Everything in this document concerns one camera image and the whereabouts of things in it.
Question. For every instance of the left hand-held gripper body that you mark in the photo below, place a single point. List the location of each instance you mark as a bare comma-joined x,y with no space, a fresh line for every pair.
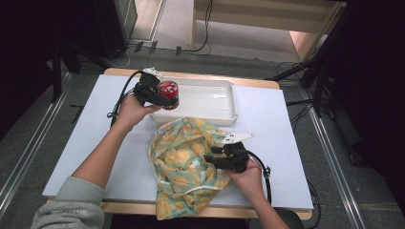
147,89

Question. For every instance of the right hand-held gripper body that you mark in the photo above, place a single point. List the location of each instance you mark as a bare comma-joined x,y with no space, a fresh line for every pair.
234,157

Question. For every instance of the red can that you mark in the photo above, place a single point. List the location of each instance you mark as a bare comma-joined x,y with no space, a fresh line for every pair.
168,90

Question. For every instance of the orange-print green cloth bag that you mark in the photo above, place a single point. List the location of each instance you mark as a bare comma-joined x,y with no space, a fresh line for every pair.
181,165

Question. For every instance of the white plastic tray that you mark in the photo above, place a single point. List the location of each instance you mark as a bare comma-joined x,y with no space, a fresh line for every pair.
203,98

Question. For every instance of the person's left hand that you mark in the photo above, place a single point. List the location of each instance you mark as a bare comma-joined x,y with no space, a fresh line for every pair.
133,113

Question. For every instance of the person's right hand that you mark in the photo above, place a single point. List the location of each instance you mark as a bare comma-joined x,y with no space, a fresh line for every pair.
250,181

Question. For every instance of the black cabinet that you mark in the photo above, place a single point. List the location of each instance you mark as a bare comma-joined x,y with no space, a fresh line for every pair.
111,28

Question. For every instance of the person's dark clothed legs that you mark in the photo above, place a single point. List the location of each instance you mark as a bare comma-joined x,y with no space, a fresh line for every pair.
178,223

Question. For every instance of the black metal stand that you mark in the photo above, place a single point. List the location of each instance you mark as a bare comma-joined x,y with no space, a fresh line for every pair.
57,73

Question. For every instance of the wooden table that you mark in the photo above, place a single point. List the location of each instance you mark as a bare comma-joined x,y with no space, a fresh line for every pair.
133,209

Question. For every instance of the black tripod stand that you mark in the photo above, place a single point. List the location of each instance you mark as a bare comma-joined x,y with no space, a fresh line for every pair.
318,63

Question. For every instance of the light wooden desk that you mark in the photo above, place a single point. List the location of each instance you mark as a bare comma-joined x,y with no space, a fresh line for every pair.
254,14

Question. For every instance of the person's grey sleeve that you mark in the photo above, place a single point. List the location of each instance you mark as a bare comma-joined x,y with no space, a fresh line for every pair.
70,206

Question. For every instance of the metal floor rail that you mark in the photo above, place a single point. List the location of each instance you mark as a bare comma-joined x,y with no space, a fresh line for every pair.
41,124
331,159

